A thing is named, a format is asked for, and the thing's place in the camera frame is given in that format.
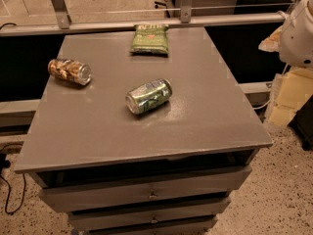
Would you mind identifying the brown patterned can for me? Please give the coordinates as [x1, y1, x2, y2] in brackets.
[48, 59, 92, 86]

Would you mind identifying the grey drawer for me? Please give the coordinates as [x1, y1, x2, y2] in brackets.
[88, 215, 217, 235]
[69, 196, 230, 231]
[39, 165, 251, 212]

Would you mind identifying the green chip bag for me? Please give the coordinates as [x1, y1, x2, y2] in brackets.
[130, 24, 169, 55]

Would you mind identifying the bottom grey drawer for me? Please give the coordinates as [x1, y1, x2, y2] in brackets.
[88, 215, 217, 235]

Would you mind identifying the grey drawer cabinet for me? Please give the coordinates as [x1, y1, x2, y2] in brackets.
[13, 26, 274, 235]

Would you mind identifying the top grey drawer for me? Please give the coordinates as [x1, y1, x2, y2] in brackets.
[39, 165, 251, 212]

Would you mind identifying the green soda can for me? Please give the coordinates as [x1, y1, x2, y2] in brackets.
[125, 78, 172, 115]

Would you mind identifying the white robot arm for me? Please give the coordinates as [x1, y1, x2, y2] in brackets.
[279, 0, 313, 68]

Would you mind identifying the middle grey drawer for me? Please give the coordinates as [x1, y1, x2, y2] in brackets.
[69, 196, 230, 231]

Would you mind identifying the grey metal railing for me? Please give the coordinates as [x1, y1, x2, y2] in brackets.
[0, 0, 313, 37]

